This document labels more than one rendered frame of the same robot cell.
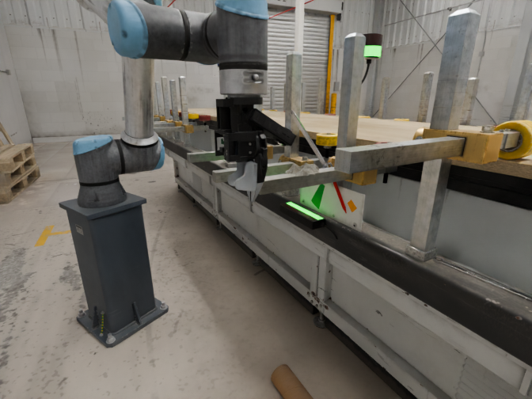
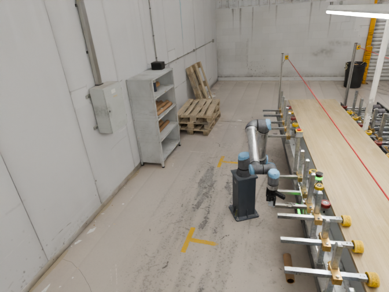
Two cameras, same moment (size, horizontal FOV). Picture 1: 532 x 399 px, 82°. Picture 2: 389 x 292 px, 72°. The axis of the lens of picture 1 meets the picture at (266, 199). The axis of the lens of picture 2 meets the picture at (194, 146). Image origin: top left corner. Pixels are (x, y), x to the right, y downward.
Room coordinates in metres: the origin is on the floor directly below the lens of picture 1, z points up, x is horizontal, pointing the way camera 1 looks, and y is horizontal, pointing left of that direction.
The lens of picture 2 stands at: (-1.21, -0.76, 2.43)
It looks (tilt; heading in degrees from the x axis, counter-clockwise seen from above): 27 degrees down; 43
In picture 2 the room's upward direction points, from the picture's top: 5 degrees counter-clockwise
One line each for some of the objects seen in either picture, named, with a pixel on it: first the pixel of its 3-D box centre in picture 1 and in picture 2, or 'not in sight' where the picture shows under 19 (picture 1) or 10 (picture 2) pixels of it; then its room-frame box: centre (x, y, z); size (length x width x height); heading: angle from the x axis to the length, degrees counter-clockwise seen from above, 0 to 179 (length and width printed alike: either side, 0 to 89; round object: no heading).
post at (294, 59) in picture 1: (291, 131); (304, 181); (1.02, -0.09, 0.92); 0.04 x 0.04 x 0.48; 30
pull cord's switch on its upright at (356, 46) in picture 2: not in sight; (351, 78); (3.79, 0.24, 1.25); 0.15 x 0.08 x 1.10; 30
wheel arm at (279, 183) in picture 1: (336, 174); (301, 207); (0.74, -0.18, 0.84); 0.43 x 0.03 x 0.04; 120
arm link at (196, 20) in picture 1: (209, 38); (270, 169); (0.70, 0.12, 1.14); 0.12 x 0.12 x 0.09; 35
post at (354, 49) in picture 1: (347, 136); (309, 196); (0.81, -0.21, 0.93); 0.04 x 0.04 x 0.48; 30
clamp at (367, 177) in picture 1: (351, 169); (309, 205); (0.79, -0.23, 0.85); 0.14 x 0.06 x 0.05; 30
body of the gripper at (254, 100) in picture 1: (241, 129); (271, 193); (0.61, 0.05, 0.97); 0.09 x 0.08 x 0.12; 120
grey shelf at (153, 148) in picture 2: not in sight; (157, 116); (1.75, 2.80, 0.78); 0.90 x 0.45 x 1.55; 24
